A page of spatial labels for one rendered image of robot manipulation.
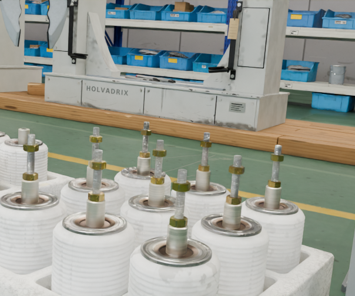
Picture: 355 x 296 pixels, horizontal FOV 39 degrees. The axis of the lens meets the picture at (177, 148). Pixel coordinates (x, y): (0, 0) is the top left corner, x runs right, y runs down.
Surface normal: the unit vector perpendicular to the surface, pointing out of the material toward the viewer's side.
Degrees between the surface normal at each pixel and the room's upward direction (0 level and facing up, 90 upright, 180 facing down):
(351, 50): 90
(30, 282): 0
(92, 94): 90
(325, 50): 90
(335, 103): 93
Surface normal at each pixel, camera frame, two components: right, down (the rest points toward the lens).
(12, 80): 0.88, 0.15
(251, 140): -0.46, 0.13
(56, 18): 0.30, 0.20
